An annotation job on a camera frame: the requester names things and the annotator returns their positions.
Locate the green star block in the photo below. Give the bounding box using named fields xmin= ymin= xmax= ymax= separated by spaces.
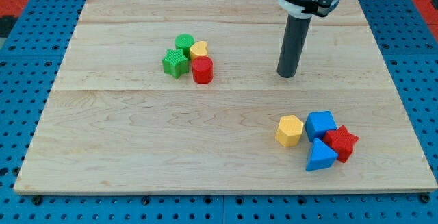
xmin=162 ymin=49 xmax=189 ymax=79

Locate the red star block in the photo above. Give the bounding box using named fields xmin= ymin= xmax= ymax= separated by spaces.
xmin=322 ymin=125 xmax=359 ymax=163

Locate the red cylinder block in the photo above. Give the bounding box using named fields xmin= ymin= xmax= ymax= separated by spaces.
xmin=192 ymin=56 xmax=214 ymax=84

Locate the yellow heart block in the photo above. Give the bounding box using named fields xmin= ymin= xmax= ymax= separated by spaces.
xmin=189 ymin=41 xmax=208 ymax=60

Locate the green cylinder block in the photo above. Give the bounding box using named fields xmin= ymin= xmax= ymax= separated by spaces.
xmin=174 ymin=34 xmax=195 ymax=59

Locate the yellow hexagon block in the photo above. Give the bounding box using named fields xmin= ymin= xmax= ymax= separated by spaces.
xmin=275 ymin=115 xmax=304 ymax=147

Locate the blue cube block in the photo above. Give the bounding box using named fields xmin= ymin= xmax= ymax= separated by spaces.
xmin=305 ymin=110 xmax=337 ymax=142

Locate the light wooden board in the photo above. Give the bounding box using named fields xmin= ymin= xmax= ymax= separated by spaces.
xmin=14 ymin=0 xmax=437 ymax=195

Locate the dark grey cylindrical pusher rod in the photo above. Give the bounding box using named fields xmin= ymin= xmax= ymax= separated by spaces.
xmin=277 ymin=15 xmax=311 ymax=78

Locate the blue triangle block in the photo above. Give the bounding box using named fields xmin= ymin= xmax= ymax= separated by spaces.
xmin=305 ymin=138 xmax=338 ymax=171

